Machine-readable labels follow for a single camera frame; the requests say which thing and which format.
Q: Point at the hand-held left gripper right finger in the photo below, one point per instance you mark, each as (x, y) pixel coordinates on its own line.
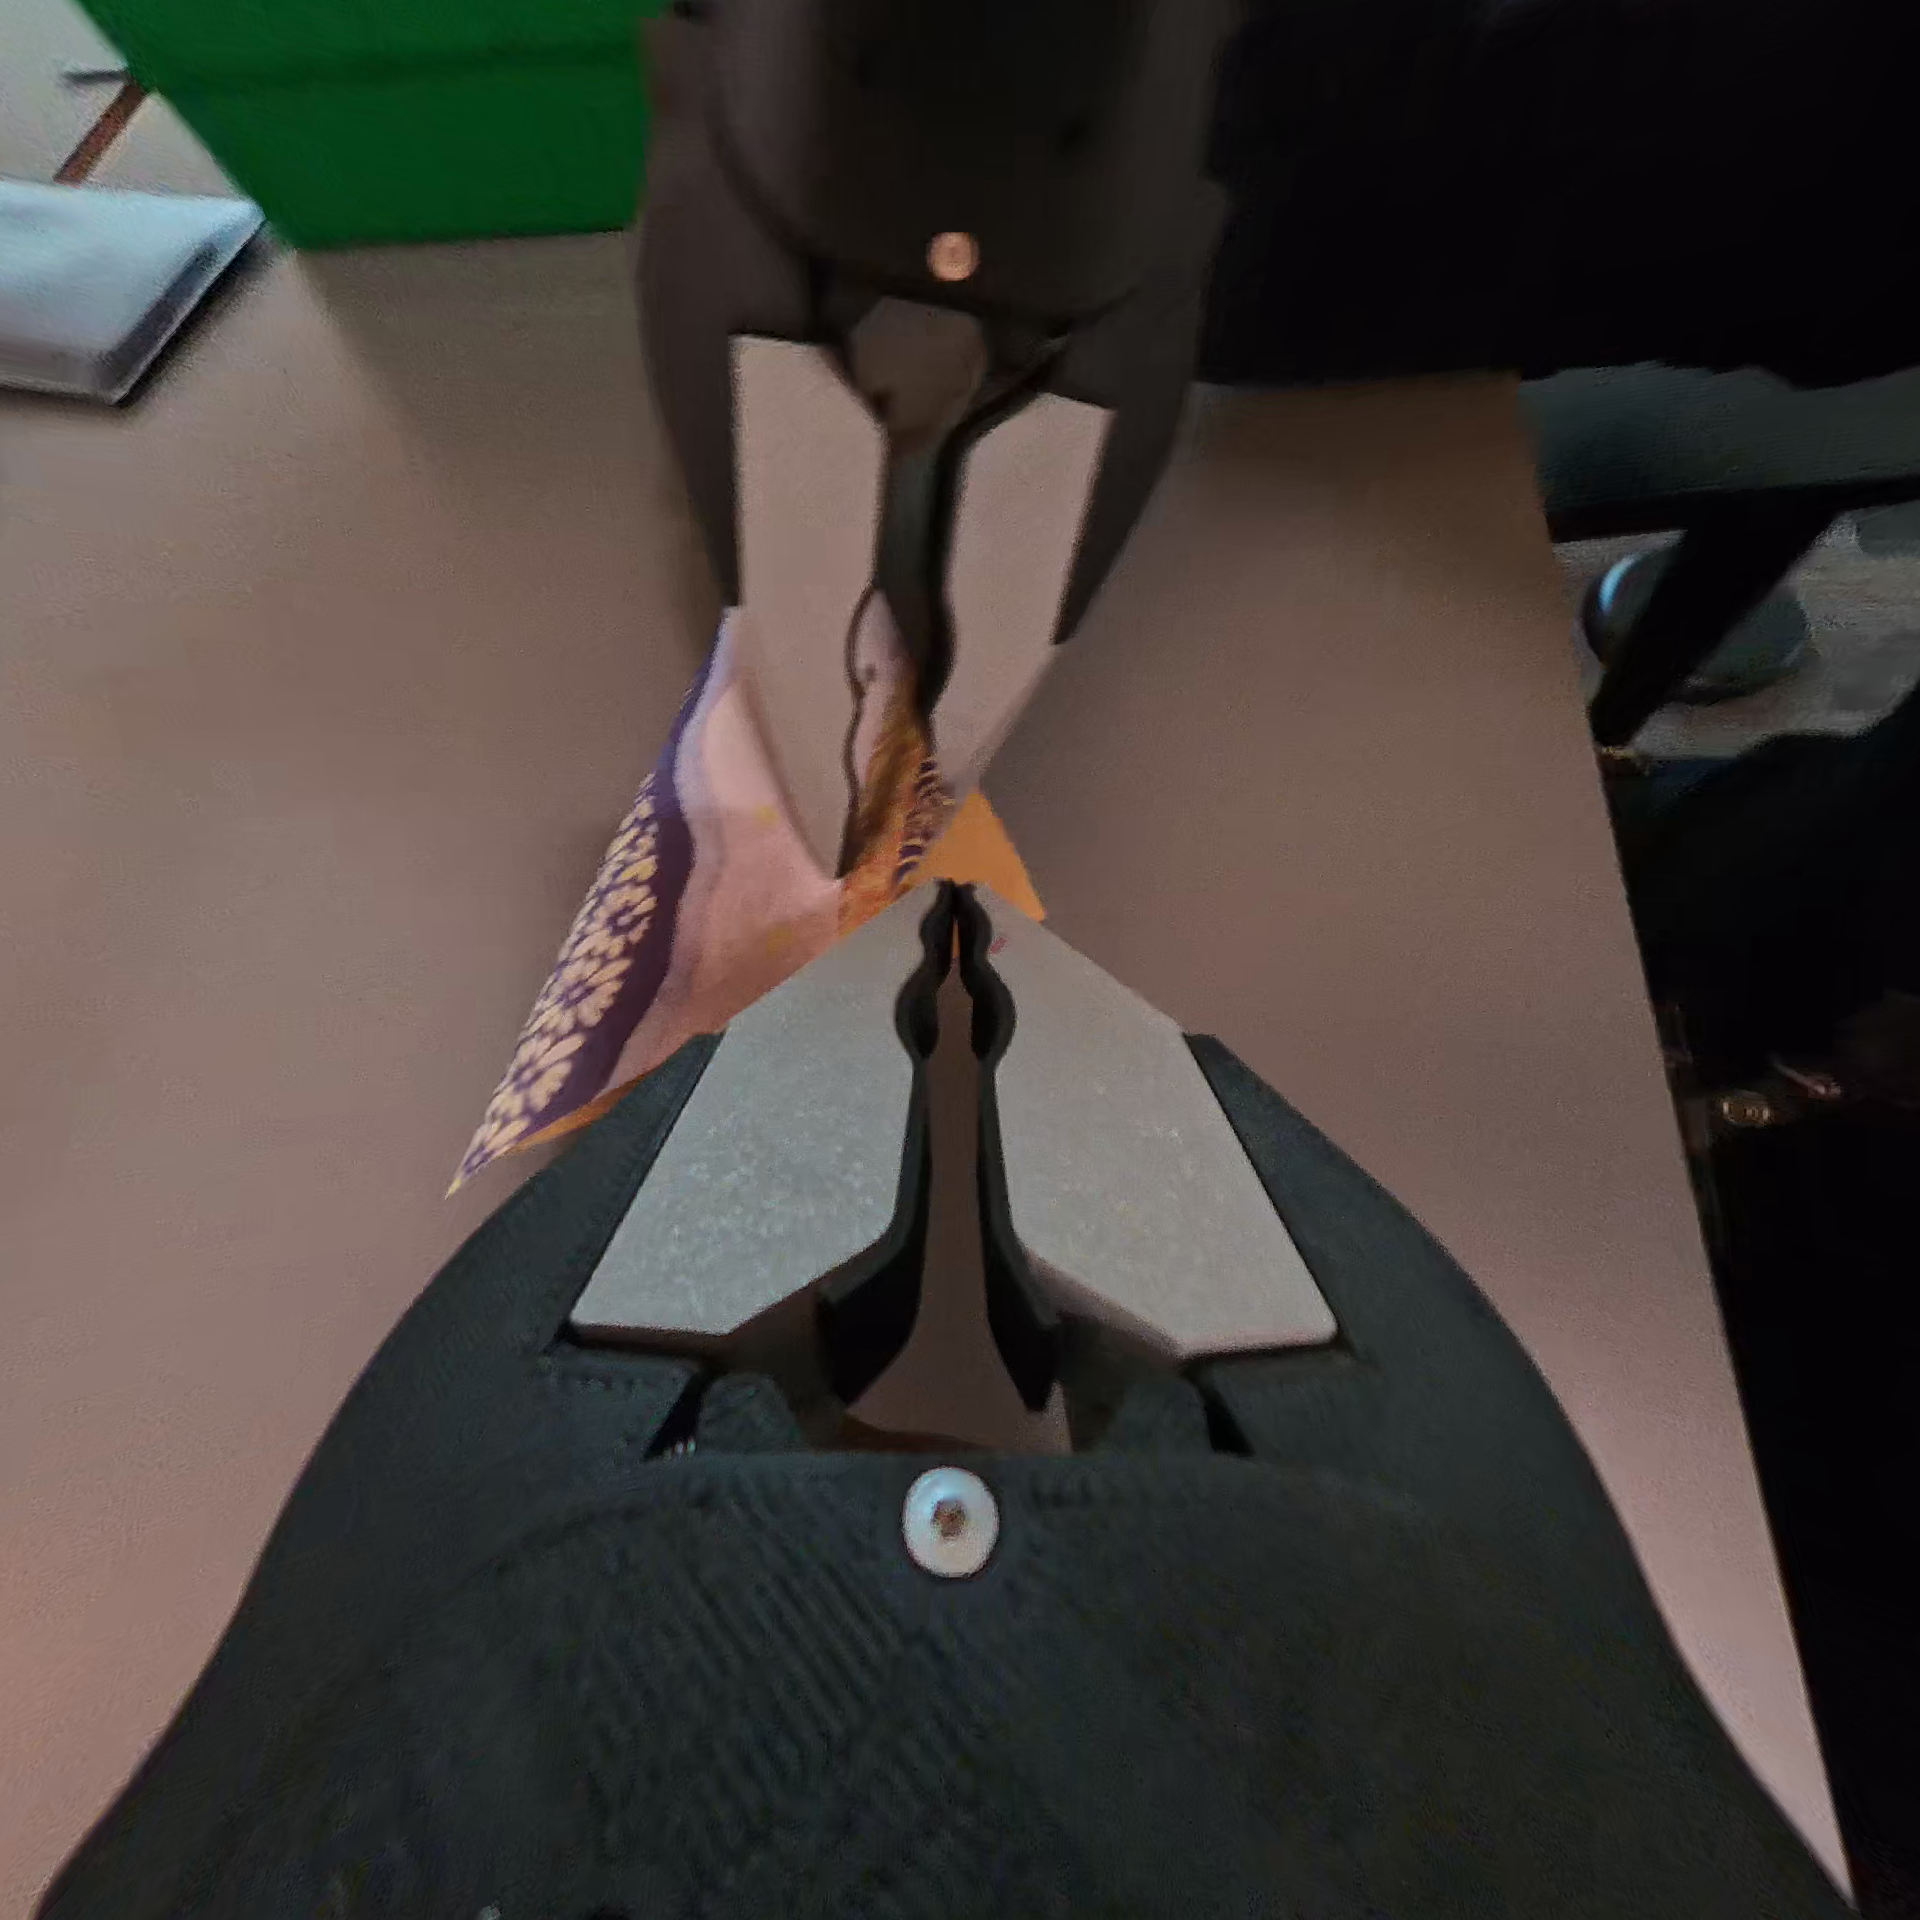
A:
(1140, 1187)

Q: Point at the black office chair base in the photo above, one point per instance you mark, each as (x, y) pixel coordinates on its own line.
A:
(1711, 602)

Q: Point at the grey notebook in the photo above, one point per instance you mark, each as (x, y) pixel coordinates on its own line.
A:
(108, 279)

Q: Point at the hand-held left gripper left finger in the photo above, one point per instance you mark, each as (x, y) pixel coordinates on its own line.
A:
(780, 1187)

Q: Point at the purple floral origami paper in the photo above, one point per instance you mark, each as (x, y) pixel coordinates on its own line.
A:
(704, 887)

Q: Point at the green box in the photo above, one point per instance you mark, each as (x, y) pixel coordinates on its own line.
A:
(419, 122)

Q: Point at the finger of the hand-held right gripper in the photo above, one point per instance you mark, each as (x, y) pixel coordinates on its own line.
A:
(1022, 541)
(798, 527)

